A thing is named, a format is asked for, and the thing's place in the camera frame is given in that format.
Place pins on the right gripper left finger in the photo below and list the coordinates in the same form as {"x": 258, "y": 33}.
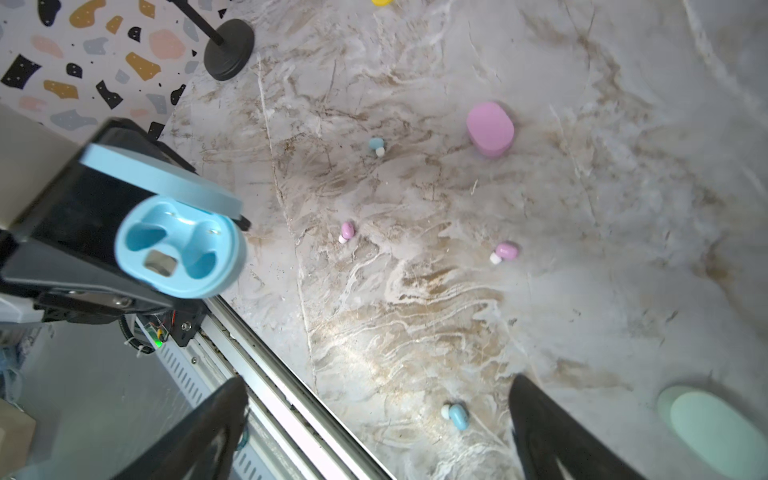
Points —
{"x": 203, "y": 444}

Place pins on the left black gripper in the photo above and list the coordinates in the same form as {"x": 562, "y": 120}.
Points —
{"x": 59, "y": 251}

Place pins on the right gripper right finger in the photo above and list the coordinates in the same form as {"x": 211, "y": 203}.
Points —
{"x": 550, "y": 443}

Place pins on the blue earbud case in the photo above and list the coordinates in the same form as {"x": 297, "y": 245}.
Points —
{"x": 183, "y": 240}

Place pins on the mint green earbud case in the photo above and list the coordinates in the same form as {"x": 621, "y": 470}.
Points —
{"x": 718, "y": 433}

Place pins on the pale blue earbud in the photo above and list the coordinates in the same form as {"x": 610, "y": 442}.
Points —
{"x": 377, "y": 145}

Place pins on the pink earbud case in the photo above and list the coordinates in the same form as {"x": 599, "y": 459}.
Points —
{"x": 490, "y": 129}

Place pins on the pink earbud centre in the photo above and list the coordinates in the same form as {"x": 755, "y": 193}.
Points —
{"x": 504, "y": 251}

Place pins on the pink earbud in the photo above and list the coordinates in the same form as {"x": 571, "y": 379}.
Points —
{"x": 504, "y": 251}
{"x": 347, "y": 232}

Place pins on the black round microphone stand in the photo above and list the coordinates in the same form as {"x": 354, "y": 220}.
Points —
{"x": 230, "y": 46}

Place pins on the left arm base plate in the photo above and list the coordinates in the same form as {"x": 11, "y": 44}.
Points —
{"x": 147, "y": 332}

